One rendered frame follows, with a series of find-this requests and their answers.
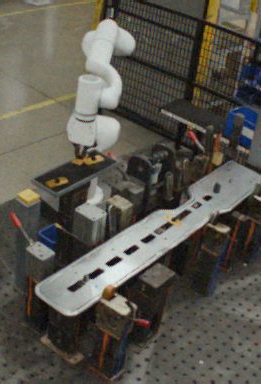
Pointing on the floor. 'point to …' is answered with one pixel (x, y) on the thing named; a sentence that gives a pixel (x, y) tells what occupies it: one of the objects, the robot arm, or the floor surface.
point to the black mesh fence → (184, 71)
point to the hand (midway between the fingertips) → (80, 153)
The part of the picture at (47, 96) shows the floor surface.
